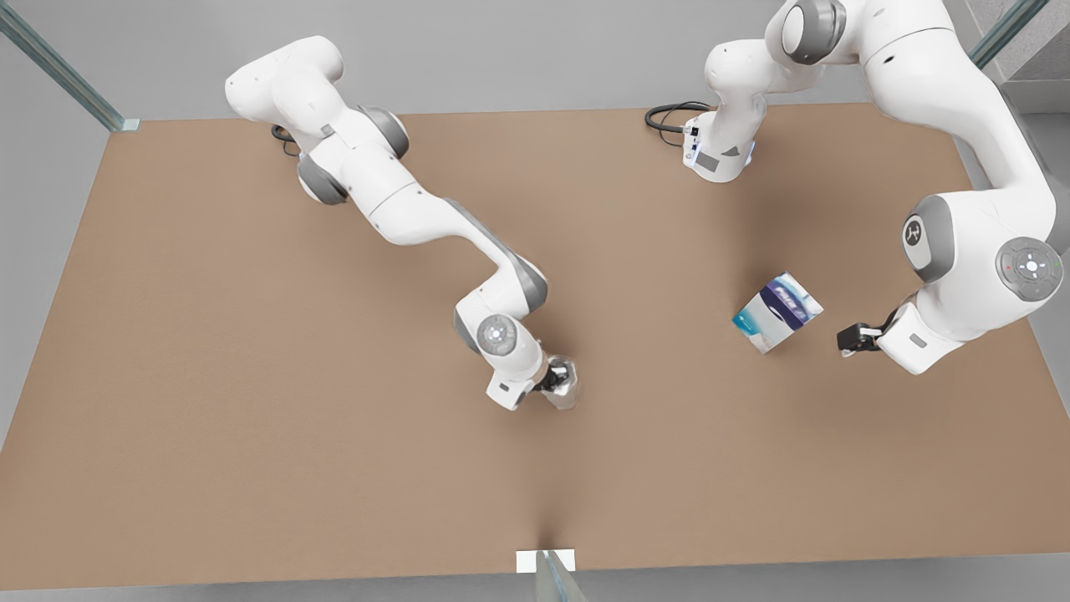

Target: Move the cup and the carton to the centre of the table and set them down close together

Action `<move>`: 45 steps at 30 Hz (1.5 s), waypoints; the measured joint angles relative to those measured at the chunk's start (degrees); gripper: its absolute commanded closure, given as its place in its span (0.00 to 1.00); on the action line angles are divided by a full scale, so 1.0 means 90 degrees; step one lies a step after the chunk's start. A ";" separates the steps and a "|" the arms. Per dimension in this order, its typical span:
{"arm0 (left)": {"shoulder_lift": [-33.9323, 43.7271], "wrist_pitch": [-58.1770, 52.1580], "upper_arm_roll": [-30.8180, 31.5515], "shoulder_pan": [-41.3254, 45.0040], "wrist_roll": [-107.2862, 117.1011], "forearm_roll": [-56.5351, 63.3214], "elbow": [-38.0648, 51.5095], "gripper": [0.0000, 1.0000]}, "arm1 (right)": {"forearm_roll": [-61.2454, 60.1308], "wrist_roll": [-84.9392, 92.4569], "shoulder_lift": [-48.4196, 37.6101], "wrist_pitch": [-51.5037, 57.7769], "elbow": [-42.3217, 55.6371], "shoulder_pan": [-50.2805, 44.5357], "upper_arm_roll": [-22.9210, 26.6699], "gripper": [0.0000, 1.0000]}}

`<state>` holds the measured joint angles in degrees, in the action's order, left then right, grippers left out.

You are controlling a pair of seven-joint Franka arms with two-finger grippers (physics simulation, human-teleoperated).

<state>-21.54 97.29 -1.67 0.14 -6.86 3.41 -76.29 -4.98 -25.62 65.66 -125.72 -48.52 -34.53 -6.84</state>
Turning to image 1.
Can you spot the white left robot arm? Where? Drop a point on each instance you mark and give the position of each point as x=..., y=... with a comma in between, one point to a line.
x=945, y=125

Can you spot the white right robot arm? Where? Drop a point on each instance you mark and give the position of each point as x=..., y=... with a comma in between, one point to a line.
x=393, y=196

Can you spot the blue and white printed box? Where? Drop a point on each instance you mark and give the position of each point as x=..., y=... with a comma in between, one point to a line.
x=776, y=313

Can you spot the silver frame post, white foot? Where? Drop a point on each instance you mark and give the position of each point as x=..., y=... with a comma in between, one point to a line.
x=547, y=568

